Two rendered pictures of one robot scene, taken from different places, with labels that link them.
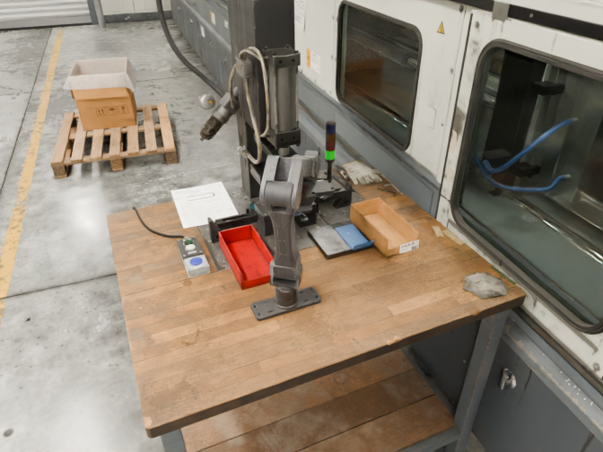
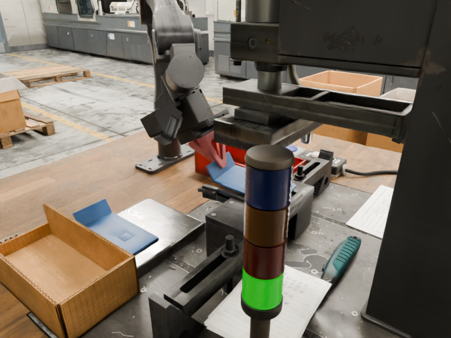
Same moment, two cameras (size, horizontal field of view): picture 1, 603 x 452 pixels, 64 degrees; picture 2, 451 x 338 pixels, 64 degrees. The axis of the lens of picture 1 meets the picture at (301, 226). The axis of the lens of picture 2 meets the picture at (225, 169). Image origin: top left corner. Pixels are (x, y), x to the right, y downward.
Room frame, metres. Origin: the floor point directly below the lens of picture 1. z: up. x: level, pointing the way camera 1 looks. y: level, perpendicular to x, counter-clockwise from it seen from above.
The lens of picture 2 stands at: (1.92, -0.27, 1.30)
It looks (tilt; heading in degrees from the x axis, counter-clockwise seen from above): 25 degrees down; 151
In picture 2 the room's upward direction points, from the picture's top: straight up
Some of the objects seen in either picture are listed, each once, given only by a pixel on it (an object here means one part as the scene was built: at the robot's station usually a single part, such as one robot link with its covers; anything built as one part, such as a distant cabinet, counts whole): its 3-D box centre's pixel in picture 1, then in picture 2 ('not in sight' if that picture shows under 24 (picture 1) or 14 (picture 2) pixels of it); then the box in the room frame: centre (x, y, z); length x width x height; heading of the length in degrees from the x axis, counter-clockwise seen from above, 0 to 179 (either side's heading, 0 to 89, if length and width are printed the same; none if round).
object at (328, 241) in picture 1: (339, 239); (143, 232); (1.36, -0.13, 0.91); 0.17 x 0.16 x 0.02; 113
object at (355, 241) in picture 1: (353, 234); (114, 225); (1.35, -0.18, 0.93); 0.15 x 0.07 x 0.03; 23
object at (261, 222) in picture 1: (285, 214); (262, 222); (1.48, 0.06, 0.94); 0.20 x 0.10 x 0.07; 113
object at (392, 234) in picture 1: (383, 226); (52, 265); (1.41, -0.29, 0.93); 0.25 x 0.13 x 0.08; 23
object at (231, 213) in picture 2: (284, 204); (263, 202); (1.48, 0.06, 0.98); 0.20 x 0.10 x 0.01; 113
